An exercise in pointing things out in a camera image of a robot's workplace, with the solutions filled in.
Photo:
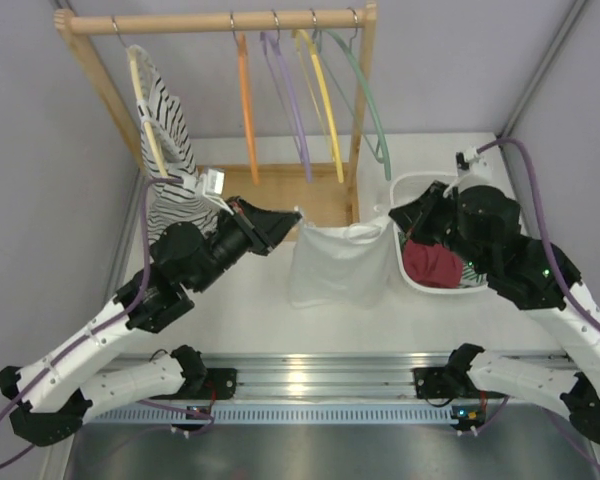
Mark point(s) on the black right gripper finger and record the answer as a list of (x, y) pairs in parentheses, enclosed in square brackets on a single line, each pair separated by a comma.
[(422, 205), (408, 223)]

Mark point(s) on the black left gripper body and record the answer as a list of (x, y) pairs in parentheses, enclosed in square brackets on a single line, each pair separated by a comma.
[(250, 228)]

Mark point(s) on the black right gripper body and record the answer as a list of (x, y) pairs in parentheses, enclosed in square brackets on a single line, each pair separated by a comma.
[(437, 222)]

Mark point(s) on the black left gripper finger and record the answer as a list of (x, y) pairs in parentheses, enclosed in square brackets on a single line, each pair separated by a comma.
[(261, 215), (275, 226)]

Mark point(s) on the orange plastic hanger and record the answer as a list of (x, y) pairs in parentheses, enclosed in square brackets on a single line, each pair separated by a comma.
[(247, 107)]

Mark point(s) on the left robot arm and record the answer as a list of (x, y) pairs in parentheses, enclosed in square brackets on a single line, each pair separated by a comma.
[(51, 399)]

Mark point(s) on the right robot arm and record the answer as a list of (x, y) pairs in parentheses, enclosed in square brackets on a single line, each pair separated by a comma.
[(481, 225)]

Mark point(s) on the yellow plastic hanger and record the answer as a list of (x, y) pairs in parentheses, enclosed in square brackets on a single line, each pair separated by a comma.
[(325, 112)]

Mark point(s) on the black white striped tank top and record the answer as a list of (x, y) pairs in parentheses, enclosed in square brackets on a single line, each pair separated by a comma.
[(171, 203)]

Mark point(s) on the purple plastic hanger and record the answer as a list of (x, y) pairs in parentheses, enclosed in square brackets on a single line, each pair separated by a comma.
[(270, 43)]

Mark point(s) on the green plastic hanger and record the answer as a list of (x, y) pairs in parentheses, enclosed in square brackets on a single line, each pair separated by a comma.
[(379, 149)]

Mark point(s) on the cream plastic hanger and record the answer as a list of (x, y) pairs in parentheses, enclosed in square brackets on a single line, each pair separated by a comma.
[(144, 112)]

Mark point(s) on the white perforated laundry basket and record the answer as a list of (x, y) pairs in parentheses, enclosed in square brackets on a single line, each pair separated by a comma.
[(404, 189)]

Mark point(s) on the red garment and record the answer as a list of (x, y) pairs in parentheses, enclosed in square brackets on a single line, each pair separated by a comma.
[(432, 266)]

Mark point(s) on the wooden clothes rack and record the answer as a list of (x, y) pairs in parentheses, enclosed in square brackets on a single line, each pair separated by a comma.
[(329, 189)]

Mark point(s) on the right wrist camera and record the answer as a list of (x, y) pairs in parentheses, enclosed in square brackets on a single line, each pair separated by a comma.
[(472, 170)]

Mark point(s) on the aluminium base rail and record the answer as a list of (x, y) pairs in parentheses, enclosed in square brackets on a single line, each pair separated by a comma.
[(324, 377)]

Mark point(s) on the grey slotted cable duct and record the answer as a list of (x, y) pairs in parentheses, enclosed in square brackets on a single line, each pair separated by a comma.
[(301, 414)]

